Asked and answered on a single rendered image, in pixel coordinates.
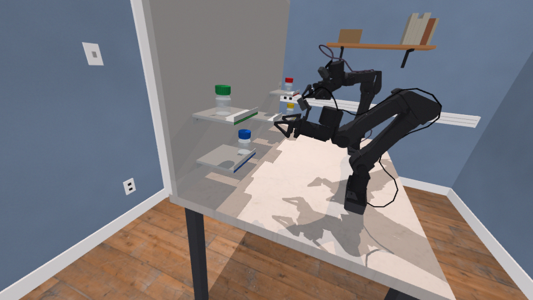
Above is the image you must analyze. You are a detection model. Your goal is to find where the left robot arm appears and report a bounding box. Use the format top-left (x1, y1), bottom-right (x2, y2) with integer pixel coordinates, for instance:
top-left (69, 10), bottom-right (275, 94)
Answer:
top-left (312, 88), bottom-right (441, 207)

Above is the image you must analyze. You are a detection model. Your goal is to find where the blue-capped clear bottle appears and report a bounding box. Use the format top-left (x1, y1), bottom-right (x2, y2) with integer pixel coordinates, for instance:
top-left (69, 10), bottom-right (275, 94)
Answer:
top-left (238, 129), bottom-right (251, 155)

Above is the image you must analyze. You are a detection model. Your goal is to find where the grey wall panel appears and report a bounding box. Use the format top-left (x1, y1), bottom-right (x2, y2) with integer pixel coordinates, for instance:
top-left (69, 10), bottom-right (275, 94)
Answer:
top-left (142, 0), bottom-right (290, 197)

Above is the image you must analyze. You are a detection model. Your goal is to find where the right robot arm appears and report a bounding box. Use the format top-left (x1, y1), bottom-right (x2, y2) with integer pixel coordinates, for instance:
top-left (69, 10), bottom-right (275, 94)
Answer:
top-left (318, 61), bottom-right (382, 153)

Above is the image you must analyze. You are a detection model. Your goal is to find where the clear bottle with green cap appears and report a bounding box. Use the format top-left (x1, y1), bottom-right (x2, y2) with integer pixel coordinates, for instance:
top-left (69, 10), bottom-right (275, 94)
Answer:
top-left (215, 85), bottom-right (231, 116)

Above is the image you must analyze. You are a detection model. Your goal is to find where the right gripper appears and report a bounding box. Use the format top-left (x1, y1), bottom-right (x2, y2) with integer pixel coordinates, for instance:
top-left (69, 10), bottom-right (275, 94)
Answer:
top-left (302, 69), bottom-right (335, 100)

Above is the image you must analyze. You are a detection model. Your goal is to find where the clear bottle with red cap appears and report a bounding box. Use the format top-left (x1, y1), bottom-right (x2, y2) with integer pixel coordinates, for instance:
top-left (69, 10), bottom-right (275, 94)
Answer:
top-left (284, 78), bottom-right (293, 94)

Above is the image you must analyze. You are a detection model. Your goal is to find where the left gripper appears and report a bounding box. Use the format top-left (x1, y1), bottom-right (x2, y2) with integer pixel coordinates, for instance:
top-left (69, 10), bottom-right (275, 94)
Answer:
top-left (274, 99), bottom-right (318, 138)

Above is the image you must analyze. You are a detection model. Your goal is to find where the clear bottle with yellow cap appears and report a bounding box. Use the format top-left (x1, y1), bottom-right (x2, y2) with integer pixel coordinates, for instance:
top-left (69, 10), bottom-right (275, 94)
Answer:
top-left (286, 103), bottom-right (294, 115)

